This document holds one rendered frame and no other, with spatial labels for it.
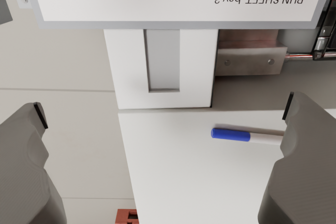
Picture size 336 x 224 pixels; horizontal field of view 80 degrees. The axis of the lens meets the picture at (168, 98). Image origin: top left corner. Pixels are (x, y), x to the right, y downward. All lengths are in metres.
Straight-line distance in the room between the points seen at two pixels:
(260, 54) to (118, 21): 0.16
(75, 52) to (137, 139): 1.11
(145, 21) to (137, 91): 0.07
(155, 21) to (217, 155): 0.16
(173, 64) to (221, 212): 0.24
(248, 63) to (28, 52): 1.31
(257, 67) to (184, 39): 0.12
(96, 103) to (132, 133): 1.22
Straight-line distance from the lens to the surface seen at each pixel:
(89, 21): 0.17
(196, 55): 0.18
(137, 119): 0.21
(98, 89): 1.37
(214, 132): 0.21
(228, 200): 0.33
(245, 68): 0.26
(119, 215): 2.34
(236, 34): 0.27
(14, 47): 1.47
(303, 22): 0.19
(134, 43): 0.18
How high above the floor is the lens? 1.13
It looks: 58 degrees down
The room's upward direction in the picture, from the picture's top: 180 degrees clockwise
